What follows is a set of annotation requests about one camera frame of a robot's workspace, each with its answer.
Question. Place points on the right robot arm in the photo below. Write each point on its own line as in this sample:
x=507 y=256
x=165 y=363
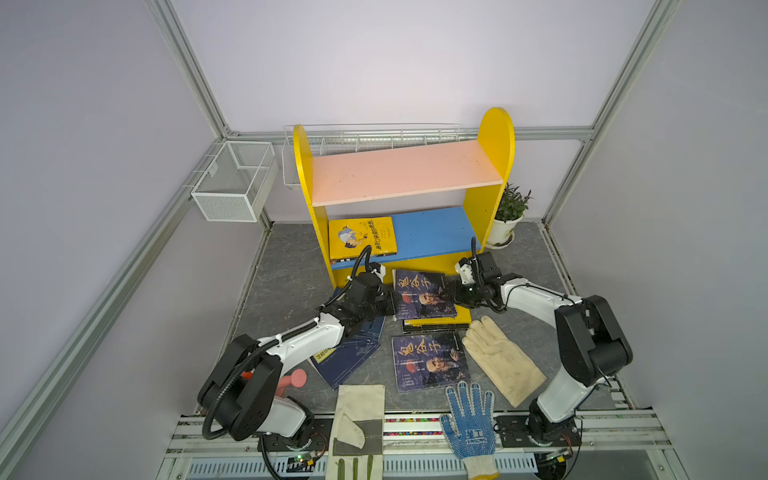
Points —
x=591 y=343

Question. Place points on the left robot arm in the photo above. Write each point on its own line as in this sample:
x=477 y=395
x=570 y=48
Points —
x=240 y=395

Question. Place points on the yellow bookshelf pink blue shelves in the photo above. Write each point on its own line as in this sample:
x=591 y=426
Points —
x=428 y=240

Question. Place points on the pink watering can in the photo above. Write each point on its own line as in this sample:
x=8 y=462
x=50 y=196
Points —
x=291 y=381

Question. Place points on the grey green canvas glove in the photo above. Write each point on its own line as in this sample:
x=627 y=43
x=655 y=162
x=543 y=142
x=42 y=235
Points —
x=356 y=442

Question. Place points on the yellow cartoon cover book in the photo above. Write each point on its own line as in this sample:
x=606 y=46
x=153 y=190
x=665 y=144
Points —
x=348 y=237

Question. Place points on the purple portrait book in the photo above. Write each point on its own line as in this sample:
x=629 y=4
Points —
x=429 y=360
x=422 y=296

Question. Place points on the black wolf cover book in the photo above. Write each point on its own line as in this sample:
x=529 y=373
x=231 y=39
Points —
x=354 y=260

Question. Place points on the white wire mesh basket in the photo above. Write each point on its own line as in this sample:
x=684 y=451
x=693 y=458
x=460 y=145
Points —
x=236 y=183

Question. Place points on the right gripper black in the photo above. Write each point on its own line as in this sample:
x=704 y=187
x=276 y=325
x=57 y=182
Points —
x=458 y=299

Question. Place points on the beige leather work glove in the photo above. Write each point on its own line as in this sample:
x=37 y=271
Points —
x=509 y=368

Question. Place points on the top blue thread-bound book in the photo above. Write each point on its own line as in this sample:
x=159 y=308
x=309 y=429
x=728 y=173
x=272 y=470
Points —
x=375 y=327

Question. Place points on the blue thread-bound book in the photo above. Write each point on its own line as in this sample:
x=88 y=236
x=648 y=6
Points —
x=375 y=327
x=335 y=365

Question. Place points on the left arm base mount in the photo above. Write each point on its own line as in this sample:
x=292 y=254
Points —
x=285 y=459

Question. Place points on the blue dotted knit glove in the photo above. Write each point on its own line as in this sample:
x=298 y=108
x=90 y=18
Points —
x=469 y=429

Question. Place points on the lower blue thread-bound book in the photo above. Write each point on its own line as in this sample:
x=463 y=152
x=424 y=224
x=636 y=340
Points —
x=335 y=365

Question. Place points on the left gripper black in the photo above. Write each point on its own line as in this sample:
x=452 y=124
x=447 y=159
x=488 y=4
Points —
x=392 y=298

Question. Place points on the potted green plant white pot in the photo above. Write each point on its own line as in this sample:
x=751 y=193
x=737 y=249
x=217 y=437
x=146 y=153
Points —
x=512 y=207

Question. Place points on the purple portrait book front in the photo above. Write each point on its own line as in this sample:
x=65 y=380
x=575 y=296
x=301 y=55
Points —
x=429 y=360

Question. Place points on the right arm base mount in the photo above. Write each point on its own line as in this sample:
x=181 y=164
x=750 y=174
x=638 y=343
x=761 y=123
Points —
x=530 y=431

